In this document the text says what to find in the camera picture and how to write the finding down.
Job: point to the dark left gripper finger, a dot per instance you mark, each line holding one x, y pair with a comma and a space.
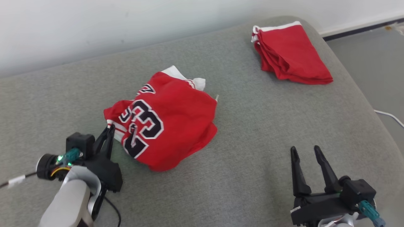
110, 145
101, 142

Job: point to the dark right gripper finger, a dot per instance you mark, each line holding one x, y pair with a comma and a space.
329, 181
298, 183

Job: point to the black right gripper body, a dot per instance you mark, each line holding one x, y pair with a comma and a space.
318, 206

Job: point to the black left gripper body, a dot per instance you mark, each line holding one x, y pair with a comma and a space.
107, 173

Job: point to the red Bulls basketball jersey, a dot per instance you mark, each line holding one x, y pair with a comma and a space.
176, 126

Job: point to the red shorts white trim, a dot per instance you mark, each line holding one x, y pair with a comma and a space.
293, 53

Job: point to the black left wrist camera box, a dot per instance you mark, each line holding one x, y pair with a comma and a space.
80, 142

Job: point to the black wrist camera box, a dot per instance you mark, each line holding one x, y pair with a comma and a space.
80, 142
359, 190

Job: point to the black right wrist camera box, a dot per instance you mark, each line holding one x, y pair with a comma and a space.
359, 190

